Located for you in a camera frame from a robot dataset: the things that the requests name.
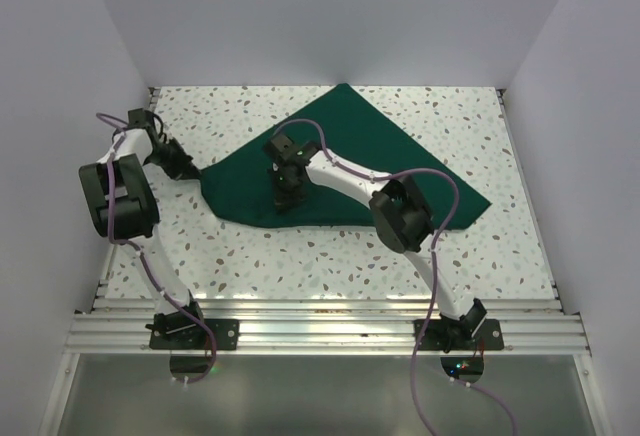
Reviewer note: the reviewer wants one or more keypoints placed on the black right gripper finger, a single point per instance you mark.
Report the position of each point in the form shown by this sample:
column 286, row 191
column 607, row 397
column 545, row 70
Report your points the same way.
column 298, row 198
column 282, row 206

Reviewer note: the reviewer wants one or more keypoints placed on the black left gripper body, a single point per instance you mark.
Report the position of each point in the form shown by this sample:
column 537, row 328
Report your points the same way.
column 169, row 157

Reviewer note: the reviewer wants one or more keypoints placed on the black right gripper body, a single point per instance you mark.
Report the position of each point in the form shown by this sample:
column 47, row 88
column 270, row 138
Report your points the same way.
column 283, row 185

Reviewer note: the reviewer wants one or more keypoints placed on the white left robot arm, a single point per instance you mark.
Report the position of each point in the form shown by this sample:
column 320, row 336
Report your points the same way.
column 124, row 210

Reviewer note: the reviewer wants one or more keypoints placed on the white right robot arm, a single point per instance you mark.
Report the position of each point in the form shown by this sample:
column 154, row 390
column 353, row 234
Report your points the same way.
column 403, row 221

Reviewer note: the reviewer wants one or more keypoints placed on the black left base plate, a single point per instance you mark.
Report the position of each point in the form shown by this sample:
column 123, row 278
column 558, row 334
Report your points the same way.
column 225, row 331

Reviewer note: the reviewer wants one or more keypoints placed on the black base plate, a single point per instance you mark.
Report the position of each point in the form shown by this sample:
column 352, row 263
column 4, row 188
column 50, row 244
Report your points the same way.
column 440, row 336
column 225, row 331

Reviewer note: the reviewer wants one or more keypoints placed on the aluminium rail frame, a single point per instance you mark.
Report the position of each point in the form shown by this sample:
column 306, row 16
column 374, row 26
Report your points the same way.
column 338, row 290

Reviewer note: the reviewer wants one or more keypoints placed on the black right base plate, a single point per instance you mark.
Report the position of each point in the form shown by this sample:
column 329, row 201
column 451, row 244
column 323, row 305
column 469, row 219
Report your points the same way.
column 440, row 336

